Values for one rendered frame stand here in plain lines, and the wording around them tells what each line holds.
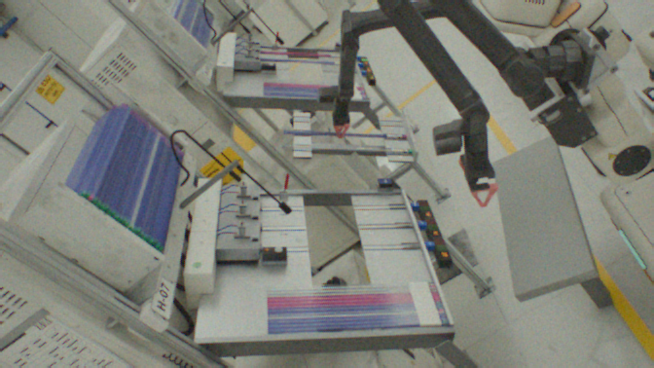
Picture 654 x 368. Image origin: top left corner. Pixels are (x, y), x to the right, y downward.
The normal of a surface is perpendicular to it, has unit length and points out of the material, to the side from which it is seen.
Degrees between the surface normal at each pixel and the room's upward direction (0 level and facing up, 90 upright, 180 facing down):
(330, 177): 90
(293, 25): 90
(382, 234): 43
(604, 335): 0
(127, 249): 90
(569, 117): 90
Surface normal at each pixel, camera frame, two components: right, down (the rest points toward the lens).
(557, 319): -0.62, -0.61
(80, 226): 0.11, 0.55
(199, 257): 0.07, -0.83
